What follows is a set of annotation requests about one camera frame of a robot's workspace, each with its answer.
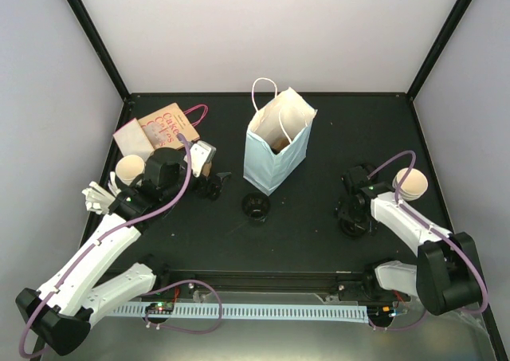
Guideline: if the light blue slotted cable duct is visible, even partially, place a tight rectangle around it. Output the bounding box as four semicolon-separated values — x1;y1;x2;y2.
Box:
109;301;369;324

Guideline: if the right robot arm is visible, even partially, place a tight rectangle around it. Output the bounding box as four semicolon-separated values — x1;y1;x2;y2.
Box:
335;166;488;316

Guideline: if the purple cable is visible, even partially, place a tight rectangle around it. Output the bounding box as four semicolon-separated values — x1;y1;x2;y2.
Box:
366;150;489;314
19;132;193;359

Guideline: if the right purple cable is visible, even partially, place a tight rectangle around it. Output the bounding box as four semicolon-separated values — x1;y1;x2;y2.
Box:
366;150;489;314

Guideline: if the right paper cup stack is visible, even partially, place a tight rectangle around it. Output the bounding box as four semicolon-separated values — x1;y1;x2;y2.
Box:
397;169;429;202

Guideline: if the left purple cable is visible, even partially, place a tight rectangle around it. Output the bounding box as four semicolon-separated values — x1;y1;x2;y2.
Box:
19;132;193;359

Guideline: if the black frame post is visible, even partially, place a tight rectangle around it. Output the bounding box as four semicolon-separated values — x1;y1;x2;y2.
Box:
406;0;473;101
66;0;130;100

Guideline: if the brown pulp cup carrier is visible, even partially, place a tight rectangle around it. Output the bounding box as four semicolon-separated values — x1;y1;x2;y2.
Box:
273;137;291;150

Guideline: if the light blue paper bag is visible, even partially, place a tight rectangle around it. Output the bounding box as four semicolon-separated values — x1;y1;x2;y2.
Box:
243;77;317;196

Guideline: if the black left frame post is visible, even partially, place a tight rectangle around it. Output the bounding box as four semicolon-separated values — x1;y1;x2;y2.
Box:
66;0;130;100

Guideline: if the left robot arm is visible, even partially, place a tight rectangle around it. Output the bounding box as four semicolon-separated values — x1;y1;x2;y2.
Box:
15;142;214;359

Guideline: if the brown Cakes paper bag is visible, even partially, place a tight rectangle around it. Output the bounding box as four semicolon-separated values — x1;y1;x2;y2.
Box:
138;103;209;150

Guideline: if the white pink-edged napkin pack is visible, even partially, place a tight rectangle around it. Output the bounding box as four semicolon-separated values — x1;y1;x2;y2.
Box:
113;119;154;161

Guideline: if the black right frame post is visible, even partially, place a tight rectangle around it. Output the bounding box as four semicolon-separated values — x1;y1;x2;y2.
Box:
406;0;473;101

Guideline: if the left paper cup stack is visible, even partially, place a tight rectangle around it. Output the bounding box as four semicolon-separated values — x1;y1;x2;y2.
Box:
115;155;145;186

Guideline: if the paper cup stack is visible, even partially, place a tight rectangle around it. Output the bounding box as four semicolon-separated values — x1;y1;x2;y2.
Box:
397;169;429;202
115;155;145;186

